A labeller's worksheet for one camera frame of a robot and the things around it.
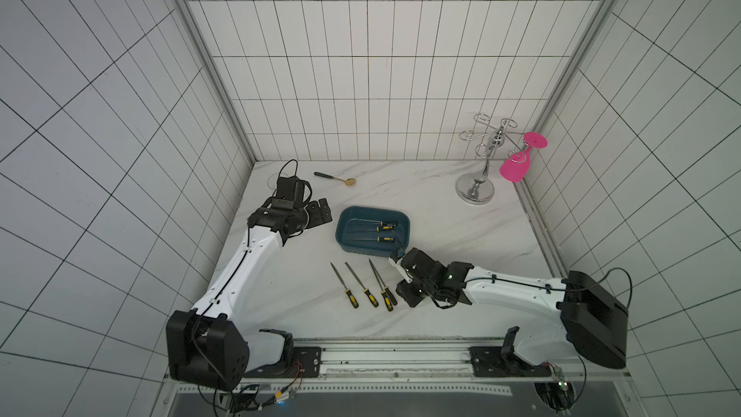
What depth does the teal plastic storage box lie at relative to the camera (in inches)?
37.2

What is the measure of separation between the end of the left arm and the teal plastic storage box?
0.70ft

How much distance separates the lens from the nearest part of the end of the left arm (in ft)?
1.83
